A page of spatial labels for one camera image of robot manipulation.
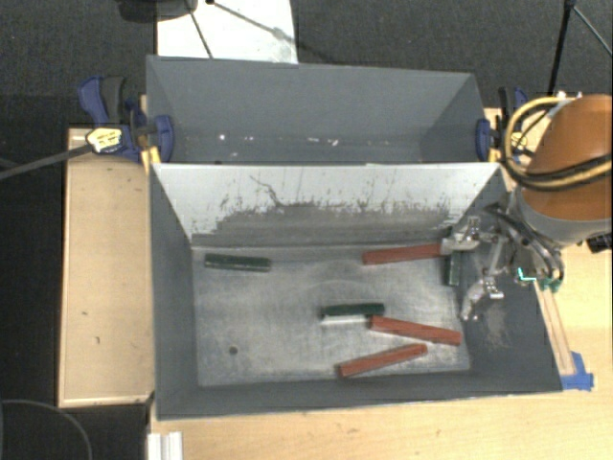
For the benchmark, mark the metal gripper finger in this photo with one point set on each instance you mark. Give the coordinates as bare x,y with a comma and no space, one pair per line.
479,295
460,245

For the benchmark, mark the red-brown flat block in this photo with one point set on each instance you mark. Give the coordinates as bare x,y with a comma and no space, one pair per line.
402,253
381,361
414,331

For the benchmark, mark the dark green flat block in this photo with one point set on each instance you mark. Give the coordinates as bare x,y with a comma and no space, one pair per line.
237,262
352,310

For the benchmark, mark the grey metal bin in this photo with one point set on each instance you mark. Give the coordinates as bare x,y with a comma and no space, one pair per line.
306,199

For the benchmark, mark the pale wood board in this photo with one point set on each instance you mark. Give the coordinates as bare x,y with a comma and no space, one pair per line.
107,281

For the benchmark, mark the black cylinder on white bracket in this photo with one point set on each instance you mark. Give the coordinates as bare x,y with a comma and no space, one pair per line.
601,242

